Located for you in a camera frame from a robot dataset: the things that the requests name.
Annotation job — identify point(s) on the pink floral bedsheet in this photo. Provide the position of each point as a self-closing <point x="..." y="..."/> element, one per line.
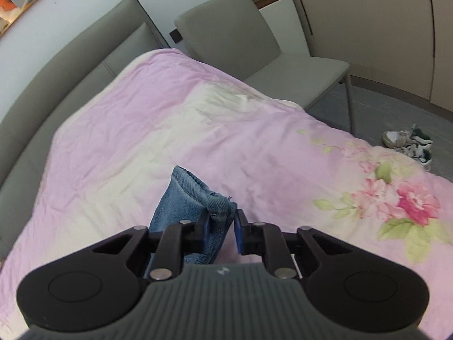
<point x="141" y="131"/>

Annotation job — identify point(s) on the grey upholstered bed headboard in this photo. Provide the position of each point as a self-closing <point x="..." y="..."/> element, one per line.
<point x="88" y="53"/>

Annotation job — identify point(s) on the white and wood nightstand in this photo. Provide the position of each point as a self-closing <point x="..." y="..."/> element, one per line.
<point x="286" y="24"/>

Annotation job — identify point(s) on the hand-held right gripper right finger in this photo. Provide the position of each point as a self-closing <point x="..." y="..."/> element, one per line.
<point x="240" y="235"/>

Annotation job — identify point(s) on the wall poster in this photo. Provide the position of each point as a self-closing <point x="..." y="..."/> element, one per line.
<point x="10" y="3"/>

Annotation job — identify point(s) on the blue denim pants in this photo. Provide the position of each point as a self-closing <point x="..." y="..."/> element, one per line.
<point x="177" y="202"/>

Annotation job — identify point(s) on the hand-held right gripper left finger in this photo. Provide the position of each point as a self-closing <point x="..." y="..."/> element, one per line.
<point x="204" y="237"/>

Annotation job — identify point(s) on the black wall socket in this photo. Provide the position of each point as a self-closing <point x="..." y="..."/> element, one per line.
<point x="176" y="35"/>

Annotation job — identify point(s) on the white sneaker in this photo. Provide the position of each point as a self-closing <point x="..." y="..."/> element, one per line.
<point x="400" y="137"/>
<point x="421" y="156"/>

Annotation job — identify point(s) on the beige built-in wardrobe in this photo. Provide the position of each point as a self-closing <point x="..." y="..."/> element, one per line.
<point x="371" y="24"/>

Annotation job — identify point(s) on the grey upholstered chair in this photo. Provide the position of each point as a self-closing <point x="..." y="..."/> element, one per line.
<point x="230" y="35"/>

